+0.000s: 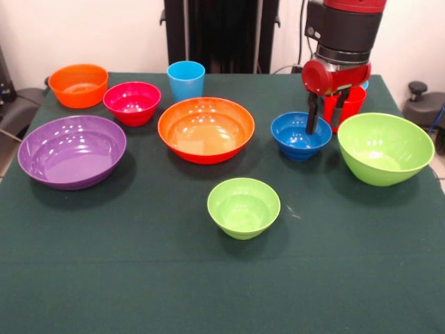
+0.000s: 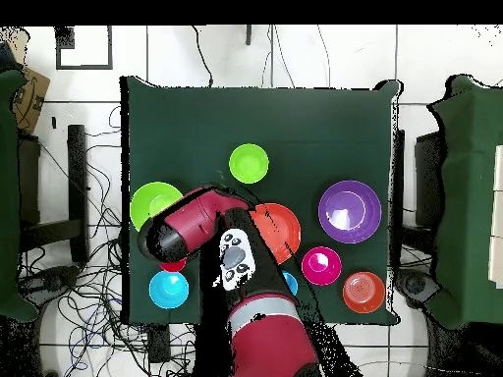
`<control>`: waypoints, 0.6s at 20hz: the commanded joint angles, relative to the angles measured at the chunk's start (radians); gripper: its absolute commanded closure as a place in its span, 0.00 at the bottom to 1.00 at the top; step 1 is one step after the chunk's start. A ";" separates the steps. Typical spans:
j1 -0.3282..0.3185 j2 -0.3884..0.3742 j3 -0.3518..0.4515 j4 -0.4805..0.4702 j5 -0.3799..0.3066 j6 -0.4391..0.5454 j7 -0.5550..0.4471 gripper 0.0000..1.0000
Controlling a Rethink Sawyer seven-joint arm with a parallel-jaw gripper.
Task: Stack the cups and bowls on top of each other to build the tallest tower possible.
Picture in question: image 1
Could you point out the light blue cup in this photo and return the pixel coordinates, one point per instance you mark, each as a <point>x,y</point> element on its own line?
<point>186,85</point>

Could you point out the magenta bowl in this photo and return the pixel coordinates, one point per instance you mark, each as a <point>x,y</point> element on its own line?
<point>132,104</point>

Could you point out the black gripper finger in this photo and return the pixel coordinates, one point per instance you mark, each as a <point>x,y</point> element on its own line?
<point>312,116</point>
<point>337,111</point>

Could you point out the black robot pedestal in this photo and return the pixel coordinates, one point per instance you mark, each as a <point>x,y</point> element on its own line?
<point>215,35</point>

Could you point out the dark blue bowl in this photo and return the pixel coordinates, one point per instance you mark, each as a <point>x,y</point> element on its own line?
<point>292,139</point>

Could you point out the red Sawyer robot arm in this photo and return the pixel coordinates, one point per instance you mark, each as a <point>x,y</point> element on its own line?
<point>344,31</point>

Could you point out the deep orange bowl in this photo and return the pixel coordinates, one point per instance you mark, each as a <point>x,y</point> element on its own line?
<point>78,88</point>

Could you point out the large green bowl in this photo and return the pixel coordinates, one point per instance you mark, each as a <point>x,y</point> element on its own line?
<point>382,153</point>

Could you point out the grey machine base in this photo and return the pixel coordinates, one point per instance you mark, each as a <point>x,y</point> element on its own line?
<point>21,111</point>
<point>422,108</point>

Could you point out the red cup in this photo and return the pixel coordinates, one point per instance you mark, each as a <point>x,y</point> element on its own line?
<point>354,104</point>

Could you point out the purple bowl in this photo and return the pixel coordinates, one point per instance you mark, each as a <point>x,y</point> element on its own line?
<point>69,156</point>

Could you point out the small green bowl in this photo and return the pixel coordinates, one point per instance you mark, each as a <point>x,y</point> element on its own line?
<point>243,208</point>

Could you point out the wide orange bowl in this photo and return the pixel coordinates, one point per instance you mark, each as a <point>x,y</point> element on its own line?
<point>205,132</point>

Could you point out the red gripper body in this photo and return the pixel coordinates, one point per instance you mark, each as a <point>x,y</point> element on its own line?
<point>316,78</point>

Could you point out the dark green tablecloth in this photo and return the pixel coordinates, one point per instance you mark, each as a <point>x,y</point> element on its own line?
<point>222,278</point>

